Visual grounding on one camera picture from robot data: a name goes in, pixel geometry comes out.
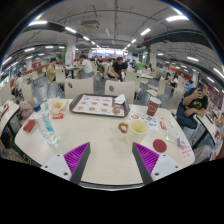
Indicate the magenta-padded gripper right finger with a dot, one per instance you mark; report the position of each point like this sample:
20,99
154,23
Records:
163,165

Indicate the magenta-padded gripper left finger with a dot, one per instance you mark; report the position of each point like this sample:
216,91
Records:
56,165

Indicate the clear blue-capped water bottle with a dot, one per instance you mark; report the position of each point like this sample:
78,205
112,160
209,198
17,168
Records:
45,126

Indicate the flat round red coaster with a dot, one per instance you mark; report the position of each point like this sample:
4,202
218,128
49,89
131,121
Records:
159,146

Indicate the white card with red text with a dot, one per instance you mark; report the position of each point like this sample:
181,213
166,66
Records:
187,151

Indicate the clear plastic packet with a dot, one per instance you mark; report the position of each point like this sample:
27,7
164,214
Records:
173,136

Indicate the red packet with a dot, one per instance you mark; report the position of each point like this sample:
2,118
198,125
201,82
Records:
29,125

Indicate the printed sticker sheet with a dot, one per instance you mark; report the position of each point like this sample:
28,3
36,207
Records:
146,118

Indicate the cream neighbouring table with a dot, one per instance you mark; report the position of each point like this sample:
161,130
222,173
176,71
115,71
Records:
10,115
205,125

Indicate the red paper cup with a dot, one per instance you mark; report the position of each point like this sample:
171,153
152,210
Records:
153,107

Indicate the crumpled food wrapper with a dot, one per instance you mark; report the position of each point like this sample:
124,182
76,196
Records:
58,106

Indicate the small clear sanitizer bottle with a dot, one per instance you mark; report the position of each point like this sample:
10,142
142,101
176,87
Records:
46,106

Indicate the person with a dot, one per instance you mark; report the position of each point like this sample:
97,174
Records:
18,83
118,68
191,105
86,66
51,71
219,140

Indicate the pink bag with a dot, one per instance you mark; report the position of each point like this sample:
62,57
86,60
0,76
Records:
26,110

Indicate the brown food tray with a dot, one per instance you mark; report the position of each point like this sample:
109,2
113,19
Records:
96,106

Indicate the crumpled white napkin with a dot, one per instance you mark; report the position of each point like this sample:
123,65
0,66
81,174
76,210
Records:
120,99

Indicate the cream chair with round hole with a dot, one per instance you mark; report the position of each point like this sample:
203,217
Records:
80,88
121,90

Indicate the ceiling air conditioner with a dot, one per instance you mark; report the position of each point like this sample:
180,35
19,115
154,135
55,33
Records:
90,24

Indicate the ceiling lights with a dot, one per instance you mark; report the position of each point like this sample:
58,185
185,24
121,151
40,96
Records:
176,18

